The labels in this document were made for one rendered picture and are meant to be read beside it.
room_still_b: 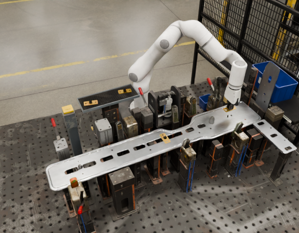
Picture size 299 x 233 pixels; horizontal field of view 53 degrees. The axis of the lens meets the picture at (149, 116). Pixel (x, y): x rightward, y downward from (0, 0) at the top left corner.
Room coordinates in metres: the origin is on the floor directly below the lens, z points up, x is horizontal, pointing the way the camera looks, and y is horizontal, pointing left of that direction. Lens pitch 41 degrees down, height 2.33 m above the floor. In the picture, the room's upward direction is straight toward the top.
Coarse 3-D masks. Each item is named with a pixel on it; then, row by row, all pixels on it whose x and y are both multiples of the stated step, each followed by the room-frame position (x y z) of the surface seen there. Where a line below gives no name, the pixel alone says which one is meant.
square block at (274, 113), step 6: (270, 108) 1.52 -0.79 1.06; (276, 108) 1.52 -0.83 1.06; (270, 114) 1.48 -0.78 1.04; (276, 114) 1.46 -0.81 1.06; (282, 114) 1.48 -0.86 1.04; (270, 120) 1.47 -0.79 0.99; (276, 120) 1.46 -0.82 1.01; (276, 126) 1.47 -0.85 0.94; (270, 144) 1.48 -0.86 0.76; (264, 150) 1.46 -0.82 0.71
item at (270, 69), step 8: (272, 64) 1.61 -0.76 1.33; (264, 72) 1.65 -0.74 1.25; (272, 72) 1.60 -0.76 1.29; (264, 80) 1.63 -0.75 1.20; (272, 80) 1.58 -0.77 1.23; (264, 88) 1.61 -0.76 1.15; (272, 88) 1.56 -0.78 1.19; (256, 96) 1.65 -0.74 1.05; (264, 96) 1.60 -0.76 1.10; (264, 104) 1.58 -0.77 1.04
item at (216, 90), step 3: (216, 78) 1.63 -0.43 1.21; (219, 78) 1.65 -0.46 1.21; (216, 81) 1.63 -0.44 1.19; (219, 81) 1.61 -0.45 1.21; (222, 81) 1.61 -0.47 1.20; (216, 84) 1.62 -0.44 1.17; (219, 84) 1.64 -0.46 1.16; (216, 87) 1.62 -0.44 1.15; (219, 87) 1.63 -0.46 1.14; (216, 90) 1.62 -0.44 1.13; (219, 90) 1.63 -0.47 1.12; (216, 93) 1.62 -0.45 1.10; (219, 93) 1.63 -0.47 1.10; (216, 96) 1.61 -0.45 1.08; (219, 96) 1.62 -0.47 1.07; (219, 99) 1.62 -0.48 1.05
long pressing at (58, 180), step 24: (192, 120) 1.46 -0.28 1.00; (216, 120) 1.46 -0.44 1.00; (240, 120) 1.46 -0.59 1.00; (120, 144) 1.25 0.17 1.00; (144, 144) 1.25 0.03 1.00; (168, 144) 1.25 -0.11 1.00; (48, 168) 1.07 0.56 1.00; (72, 168) 1.07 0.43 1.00; (96, 168) 1.07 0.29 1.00; (120, 168) 1.08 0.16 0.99
